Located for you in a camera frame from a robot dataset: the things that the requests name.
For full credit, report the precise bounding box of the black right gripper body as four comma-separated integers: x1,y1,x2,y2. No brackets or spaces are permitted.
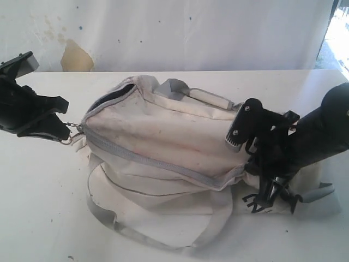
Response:
246,110,300,188

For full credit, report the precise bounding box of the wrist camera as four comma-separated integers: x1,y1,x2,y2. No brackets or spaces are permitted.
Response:
225,98,279,154
1,51,39,80

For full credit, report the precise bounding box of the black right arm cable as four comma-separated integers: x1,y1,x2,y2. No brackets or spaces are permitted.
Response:
245,136,273,164

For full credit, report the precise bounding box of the white fabric backpack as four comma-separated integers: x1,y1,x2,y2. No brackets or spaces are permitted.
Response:
80,75,341,249

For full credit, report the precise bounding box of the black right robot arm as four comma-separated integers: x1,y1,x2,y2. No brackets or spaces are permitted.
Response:
245,82,348,179

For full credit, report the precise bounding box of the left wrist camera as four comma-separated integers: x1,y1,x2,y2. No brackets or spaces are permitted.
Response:
1,51,39,80

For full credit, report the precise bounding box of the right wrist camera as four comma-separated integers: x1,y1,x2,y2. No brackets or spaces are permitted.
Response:
225,98,279,154

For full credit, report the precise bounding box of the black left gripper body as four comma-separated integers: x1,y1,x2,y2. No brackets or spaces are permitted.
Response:
1,75,41,134

